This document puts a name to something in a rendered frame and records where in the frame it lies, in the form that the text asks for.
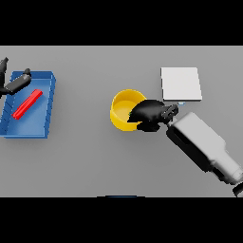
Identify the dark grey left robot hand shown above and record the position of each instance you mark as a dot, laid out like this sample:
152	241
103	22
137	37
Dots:
15	84

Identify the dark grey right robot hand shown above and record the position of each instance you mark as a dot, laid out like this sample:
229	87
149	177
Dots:
148	113

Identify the red beaker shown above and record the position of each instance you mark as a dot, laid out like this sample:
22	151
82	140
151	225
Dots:
27	103

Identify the yellow bowl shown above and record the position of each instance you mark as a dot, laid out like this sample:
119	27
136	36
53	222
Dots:
121	115

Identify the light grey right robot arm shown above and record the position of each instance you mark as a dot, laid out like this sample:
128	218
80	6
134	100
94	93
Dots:
202	144

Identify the pale square measuring scale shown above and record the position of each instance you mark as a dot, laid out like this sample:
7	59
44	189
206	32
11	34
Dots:
181	84

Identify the blue tray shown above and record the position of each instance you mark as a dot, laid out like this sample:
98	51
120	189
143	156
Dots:
30	118

